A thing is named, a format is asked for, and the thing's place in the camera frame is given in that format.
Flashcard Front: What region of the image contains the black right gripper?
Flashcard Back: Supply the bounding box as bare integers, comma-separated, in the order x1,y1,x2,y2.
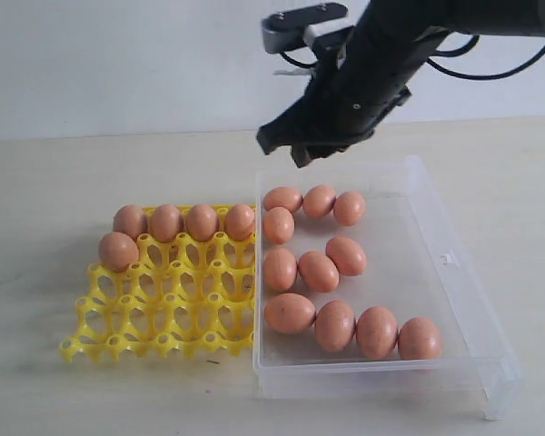
256,1,449,168

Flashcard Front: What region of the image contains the brown egg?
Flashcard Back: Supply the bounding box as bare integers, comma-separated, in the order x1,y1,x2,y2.
150,204,184,243
264,293,316,334
398,316,443,360
302,184,336,219
332,191,366,226
356,306,398,361
314,301,356,352
113,204,148,240
263,186,303,213
298,251,339,293
98,232,139,273
224,203,255,242
263,247,298,292
185,203,219,242

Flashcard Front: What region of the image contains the brown egg second row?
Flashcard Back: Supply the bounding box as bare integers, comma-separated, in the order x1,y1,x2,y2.
325,236,367,277
263,206,295,244

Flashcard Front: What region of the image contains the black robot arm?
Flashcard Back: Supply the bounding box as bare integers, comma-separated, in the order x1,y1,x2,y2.
256,1,545,168

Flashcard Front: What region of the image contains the clear plastic box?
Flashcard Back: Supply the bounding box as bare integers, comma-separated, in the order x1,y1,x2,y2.
252,154,527,421

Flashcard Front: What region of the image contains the yellow plastic egg tray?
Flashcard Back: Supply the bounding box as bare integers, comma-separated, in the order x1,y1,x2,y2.
59,206,257,362

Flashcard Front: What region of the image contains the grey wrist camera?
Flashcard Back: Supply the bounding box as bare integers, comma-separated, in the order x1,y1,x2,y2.
261,2,349,55

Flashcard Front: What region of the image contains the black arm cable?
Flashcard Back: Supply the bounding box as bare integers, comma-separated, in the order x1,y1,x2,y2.
426,35,545,81

